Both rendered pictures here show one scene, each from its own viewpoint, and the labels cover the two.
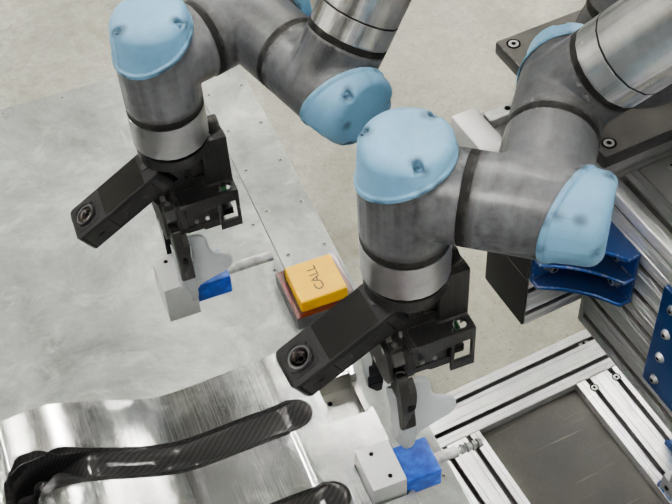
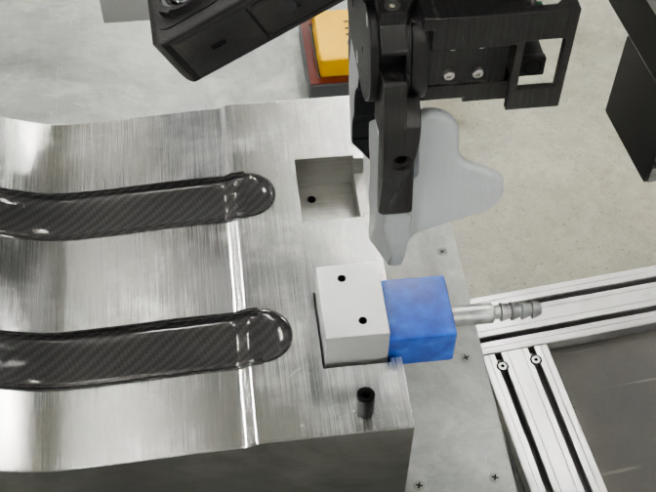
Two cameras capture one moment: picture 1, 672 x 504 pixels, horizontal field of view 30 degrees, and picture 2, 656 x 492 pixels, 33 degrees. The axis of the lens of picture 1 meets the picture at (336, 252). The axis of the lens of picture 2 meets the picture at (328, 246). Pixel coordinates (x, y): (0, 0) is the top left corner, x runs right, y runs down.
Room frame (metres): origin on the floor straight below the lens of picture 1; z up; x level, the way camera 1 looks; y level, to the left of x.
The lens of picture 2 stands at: (0.30, -0.08, 1.42)
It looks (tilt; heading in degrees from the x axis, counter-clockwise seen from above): 52 degrees down; 11
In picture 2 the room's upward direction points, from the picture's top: 1 degrees clockwise
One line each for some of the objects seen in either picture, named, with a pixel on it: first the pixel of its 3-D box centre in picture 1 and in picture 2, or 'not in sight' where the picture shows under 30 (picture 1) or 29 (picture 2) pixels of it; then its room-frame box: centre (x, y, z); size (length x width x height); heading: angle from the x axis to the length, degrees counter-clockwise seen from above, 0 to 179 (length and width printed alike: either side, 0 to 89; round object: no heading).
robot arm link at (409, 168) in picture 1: (409, 187); not in sight; (0.66, -0.06, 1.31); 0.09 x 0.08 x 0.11; 72
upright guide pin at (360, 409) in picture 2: not in sight; (365, 402); (0.60, -0.05, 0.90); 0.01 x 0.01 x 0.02
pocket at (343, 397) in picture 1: (345, 405); (333, 205); (0.76, 0.00, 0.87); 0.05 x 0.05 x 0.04; 19
